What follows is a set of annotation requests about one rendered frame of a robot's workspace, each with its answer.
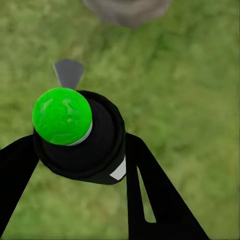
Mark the pesticide atomizer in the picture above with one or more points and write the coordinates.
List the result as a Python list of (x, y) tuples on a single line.
[(79, 134)]

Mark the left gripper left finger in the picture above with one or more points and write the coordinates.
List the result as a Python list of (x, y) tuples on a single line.
[(17, 163)]

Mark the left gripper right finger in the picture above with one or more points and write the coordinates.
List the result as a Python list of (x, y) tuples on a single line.
[(174, 220)]

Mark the tree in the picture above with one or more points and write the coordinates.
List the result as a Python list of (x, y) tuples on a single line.
[(128, 13)]

